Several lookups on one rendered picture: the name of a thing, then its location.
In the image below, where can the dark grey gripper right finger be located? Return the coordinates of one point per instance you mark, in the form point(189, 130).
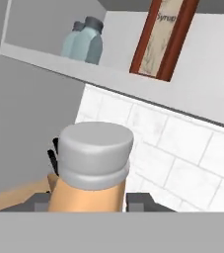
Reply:
point(139, 202)

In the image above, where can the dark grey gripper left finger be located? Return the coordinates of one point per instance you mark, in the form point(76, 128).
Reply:
point(37, 202)

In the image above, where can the tan shaker with grey cap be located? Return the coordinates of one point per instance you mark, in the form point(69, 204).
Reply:
point(95, 154)

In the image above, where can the grey cabinet door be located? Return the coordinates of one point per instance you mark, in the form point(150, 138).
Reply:
point(24, 125)

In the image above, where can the pale blue bottle, dark cap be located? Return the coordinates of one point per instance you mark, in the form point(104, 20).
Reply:
point(69, 42)
point(89, 42)

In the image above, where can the brown syrup bottle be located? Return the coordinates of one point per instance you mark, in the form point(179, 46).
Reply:
point(163, 36)

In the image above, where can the black object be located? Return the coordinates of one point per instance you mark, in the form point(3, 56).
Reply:
point(53, 158)

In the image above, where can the white open wall cabinet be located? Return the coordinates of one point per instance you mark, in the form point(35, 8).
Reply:
point(195, 75)

